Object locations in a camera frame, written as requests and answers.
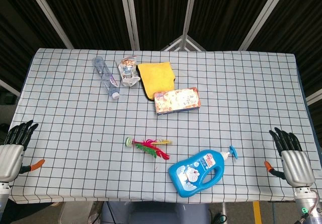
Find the colourful feather shuttlecock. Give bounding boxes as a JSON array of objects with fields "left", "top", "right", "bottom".
[{"left": 125, "top": 136, "right": 173, "bottom": 161}]

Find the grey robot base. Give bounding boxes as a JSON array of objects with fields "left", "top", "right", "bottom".
[{"left": 100, "top": 201, "right": 211, "bottom": 224}]

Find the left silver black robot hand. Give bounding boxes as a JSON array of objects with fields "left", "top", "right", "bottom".
[{"left": 0, "top": 120, "right": 46, "bottom": 184}]

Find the clear plastic water bottle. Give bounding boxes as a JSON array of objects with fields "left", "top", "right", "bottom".
[{"left": 92, "top": 56, "right": 120, "bottom": 100}]

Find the yellow microfibre cloth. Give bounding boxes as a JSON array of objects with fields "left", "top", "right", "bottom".
[{"left": 137, "top": 61, "right": 176, "bottom": 101}]

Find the blue checked tablecloth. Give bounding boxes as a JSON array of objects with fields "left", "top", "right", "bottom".
[{"left": 0, "top": 48, "right": 315, "bottom": 205}]

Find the crumpled white snack bag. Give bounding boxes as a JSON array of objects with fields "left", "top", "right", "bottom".
[{"left": 118, "top": 55, "right": 141, "bottom": 87}]

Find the blue detergent pump bottle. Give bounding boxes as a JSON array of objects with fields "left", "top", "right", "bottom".
[{"left": 168, "top": 145, "right": 238, "bottom": 198}]

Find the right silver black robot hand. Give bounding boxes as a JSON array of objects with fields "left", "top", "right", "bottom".
[{"left": 264, "top": 127, "right": 316, "bottom": 187}]

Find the white framed dark partition screen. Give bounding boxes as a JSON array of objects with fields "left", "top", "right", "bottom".
[{"left": 0, "top": 0, "right": 322, "bottom": 106}]

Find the orange printed cardboard box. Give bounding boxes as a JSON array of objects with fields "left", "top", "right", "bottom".
[{"left": 153, "top": 87, "right": 201, "bottom": 115}]

